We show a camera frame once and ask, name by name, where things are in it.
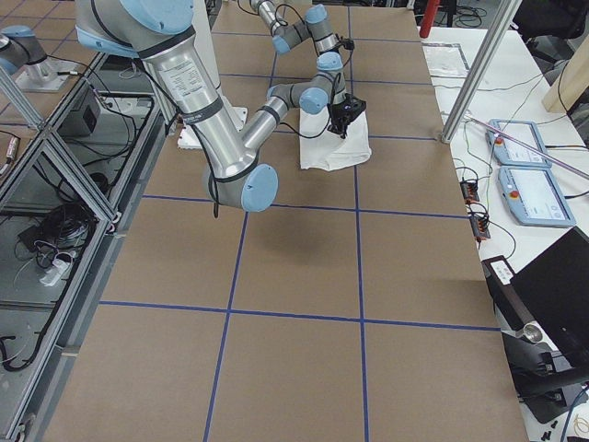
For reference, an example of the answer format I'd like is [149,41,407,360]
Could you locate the teach pendant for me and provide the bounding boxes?
[498,166,576,227]
[485,118,560,168]

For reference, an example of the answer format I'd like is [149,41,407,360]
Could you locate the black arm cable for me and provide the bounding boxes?
[275,77,351,139]

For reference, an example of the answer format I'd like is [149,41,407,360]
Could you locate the clear plastic bag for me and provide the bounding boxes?
[422,42,469,78]

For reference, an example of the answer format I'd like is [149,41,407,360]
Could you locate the black laptop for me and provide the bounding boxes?
[511,227,588,366]

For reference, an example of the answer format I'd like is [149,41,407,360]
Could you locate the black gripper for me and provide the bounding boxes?
[335,36,355,52]
[328,93,366,138]

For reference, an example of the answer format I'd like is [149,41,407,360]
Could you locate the upper teach pendant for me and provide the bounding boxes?
[485,118,560,168]

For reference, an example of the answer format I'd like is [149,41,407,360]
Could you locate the orange circuit board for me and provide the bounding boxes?
[469,215,491,242]
[460,180,479,204]

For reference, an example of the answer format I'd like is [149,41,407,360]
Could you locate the white power strip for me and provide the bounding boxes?
[40,254,73,286]

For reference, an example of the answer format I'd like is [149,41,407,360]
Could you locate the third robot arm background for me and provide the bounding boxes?
[1,25,47,75]

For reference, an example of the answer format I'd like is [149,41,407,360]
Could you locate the lower teach pendant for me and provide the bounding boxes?
[498,166,576,227]

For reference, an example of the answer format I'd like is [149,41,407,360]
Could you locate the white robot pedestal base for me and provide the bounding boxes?
[177,0,249,151]

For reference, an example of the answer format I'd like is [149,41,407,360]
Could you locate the aluminium frame post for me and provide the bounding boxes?
[440,0,522,144]

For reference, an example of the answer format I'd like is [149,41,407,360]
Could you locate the red cylinder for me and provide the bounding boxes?
[419,0,441,39]

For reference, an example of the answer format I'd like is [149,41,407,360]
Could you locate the lower orange circuit board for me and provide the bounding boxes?
[469,215,491,242]

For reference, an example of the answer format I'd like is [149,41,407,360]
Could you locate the aluminium side frame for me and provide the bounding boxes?
[1,55,173,441]

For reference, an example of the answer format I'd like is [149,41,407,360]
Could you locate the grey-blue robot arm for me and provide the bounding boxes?
[248,0,355,56]
[75,0,366,212]

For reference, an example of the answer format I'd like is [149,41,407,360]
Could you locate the white long-sleeve printed shirt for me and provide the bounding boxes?
[298,109,372,171]

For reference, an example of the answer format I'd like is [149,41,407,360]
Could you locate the upper orange circuit board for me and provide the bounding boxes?
[460,180,479,204]

